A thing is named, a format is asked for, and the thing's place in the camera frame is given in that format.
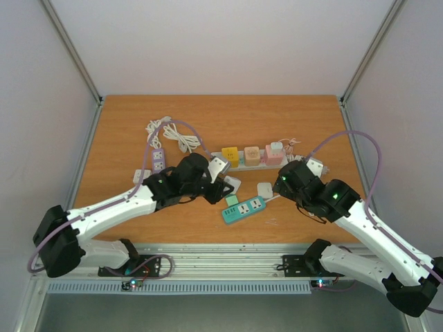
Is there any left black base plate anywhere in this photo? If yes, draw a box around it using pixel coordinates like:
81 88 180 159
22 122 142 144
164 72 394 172
98 255 161 277

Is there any aluminium rail frame front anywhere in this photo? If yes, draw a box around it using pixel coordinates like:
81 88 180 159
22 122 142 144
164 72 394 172
33 243 413 281

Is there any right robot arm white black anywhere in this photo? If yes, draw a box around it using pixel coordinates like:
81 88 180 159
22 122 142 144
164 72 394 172
273 160 442 317

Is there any teal power strip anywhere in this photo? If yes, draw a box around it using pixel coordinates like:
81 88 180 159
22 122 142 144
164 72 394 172
221 196 266 225

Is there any purple strip white cable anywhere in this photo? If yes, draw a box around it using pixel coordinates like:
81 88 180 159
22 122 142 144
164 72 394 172
145 116 173 149

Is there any pink cube socket adapter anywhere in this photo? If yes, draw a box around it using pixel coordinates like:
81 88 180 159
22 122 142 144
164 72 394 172
264 145 284 166

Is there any white power strip cable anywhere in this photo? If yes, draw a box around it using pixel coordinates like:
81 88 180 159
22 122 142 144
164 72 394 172
285 154 331 174

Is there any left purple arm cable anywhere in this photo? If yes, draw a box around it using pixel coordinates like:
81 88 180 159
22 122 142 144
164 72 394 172
27 119 215 275

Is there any long white power strip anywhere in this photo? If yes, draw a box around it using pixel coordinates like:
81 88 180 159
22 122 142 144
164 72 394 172
210 150 289 173

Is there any yellow cube socket adapter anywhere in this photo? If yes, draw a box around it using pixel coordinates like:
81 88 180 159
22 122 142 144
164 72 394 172
221 147 239 168

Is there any white cube adapter left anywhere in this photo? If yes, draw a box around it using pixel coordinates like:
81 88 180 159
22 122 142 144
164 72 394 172
133 169 152 184

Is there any grey slotted cable duct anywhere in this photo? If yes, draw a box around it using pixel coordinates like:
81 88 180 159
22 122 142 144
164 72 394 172
46 280 311 295

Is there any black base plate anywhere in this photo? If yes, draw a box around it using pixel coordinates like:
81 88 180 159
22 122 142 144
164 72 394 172
98 255 161 277
280 255 343 277

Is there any white usb charger with cable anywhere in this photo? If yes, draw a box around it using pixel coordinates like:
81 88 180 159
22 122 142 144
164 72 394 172
270 138 300 154

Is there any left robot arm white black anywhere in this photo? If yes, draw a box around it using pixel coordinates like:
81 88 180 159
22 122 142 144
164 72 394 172
33 153 234 278

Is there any purple power strip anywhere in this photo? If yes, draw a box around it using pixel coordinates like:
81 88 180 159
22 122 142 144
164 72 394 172
152 148 166 174

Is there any beige cube socket adapter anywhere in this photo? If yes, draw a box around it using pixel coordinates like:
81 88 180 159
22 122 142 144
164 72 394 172
244 147 261 167

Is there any white rounded plug adapter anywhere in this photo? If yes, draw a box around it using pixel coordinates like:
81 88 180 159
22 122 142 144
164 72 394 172
257 182 274 200

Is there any right aluminium corner post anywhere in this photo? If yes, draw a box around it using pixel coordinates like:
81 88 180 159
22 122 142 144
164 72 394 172
339 0 406 107

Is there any small circuit board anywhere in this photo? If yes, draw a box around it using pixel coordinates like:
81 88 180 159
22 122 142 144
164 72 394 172
311 279 335 288
121 279 143 291

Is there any aluminium corner post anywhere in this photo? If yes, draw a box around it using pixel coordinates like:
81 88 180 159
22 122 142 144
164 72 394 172
339 0 406 107
39 0 102 105

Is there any orange strip white cable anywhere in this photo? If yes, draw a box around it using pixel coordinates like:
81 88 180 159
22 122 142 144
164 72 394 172
162 120 204 153

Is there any left small circuit board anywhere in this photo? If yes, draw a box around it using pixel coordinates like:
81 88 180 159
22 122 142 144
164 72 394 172
121 279 143 291

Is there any green plug adapter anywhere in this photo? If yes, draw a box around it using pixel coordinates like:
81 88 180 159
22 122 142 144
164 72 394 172
225 194 239 206

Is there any right small circuit board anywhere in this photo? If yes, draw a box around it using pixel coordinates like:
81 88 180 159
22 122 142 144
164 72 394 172
311 279 335 288

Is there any left aluminium corner post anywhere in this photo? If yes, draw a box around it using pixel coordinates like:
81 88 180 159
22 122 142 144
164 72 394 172
39 0 102 105

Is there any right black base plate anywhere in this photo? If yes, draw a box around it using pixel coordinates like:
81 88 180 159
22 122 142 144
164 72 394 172
280 255 343 277

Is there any white grey plug adapter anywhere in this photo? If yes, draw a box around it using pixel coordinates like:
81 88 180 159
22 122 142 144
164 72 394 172
224 176 242 194

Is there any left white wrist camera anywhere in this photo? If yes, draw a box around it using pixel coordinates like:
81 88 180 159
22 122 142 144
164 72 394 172
208 156 231 183

